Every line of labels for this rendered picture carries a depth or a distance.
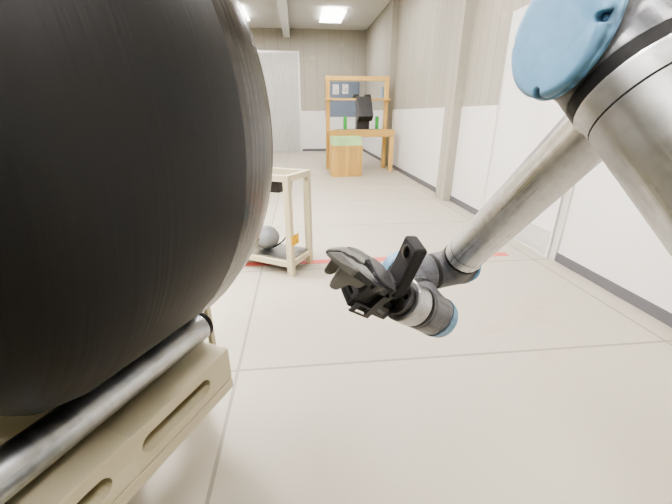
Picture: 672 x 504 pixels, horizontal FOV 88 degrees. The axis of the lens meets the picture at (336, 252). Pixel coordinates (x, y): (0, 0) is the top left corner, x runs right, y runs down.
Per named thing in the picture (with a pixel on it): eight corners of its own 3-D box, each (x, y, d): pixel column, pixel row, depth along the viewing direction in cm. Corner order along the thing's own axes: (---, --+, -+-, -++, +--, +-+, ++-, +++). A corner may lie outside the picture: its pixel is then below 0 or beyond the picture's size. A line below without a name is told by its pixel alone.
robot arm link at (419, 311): (440, 308, 66) (417, 273, 73) (426, 300, 63) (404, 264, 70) (405, 335, 69) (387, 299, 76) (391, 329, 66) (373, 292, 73)
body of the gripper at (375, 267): (346, 311, 60) (388, 328, 67) (381, 279, 57) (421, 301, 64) (334, 279, 65) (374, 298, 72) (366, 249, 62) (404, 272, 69)
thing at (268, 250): (292, 277, 275) (287, 176, 246) (232, 265, 298) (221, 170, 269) (313, 261, 305) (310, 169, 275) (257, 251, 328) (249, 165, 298)
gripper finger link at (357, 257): (308, 271, 56) (346, 289, 62) (332, 246, 54) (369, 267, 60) (304, 258, 58) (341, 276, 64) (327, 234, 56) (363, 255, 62)
